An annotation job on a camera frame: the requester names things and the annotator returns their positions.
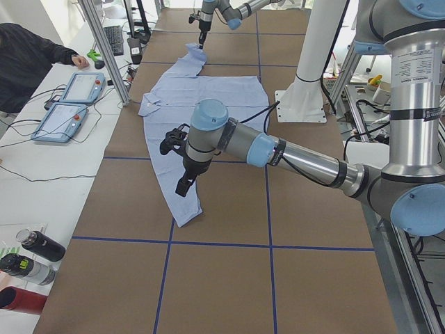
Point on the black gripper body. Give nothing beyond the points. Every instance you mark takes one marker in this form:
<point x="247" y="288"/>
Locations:
<point x="195" y="166"/>
<point x="202" y="28"/>

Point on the light blue striped shirt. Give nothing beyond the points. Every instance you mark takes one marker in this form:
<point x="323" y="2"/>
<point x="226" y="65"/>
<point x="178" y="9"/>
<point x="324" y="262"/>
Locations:
<point x="171" y="102"/>

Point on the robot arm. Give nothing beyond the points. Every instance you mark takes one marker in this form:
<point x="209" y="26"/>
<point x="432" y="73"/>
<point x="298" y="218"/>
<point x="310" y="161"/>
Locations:
<point x="409" y="190"/>
<point x="232" y="16"/>

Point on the person's hand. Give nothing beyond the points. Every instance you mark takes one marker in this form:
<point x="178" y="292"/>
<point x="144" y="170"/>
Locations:
<point x="80" y="62"/>

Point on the black keyboard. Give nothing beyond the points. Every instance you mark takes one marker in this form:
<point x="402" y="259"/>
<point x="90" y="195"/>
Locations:
<point x="115" y="39"/>

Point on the green plastic object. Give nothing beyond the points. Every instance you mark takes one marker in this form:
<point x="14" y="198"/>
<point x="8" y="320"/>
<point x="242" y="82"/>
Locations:
<point x="93" y="55"/>

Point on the upper blue teach pendant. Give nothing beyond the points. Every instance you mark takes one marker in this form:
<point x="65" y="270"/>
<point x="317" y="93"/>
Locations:
<point x="84" y="88"/>

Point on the blue teach pendant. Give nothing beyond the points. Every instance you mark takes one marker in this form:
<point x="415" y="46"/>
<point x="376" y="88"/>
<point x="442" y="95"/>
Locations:
<point x="84" y="88"/>
<point x="60" y="123"/>

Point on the lower blue teach pendant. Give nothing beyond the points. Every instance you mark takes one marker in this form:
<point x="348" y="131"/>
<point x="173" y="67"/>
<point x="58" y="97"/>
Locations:
<point x="60" y="123"/>

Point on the black water bottle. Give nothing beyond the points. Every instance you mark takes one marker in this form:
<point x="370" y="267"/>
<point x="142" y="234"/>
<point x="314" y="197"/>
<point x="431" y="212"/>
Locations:
<point x="40" y="244"/>

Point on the yellow banana toy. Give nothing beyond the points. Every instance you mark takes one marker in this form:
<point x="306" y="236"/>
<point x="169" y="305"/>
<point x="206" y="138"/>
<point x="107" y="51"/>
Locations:
<point x="375" y="81"/>

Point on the person in black jacket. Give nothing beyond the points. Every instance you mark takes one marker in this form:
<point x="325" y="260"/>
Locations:
<point x="26" y="59"/>

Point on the red bottle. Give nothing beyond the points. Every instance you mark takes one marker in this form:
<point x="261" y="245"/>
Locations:
<point x="21" y="300"/>

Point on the aluminium frame post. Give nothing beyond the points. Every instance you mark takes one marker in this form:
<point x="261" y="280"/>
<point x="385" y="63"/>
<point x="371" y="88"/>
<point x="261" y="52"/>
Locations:
<point x="105" y="50"/>

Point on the white central pedestal column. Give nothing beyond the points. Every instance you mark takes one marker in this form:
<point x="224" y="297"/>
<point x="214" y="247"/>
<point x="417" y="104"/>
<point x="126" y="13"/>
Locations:
<point x="302" y="101"/>

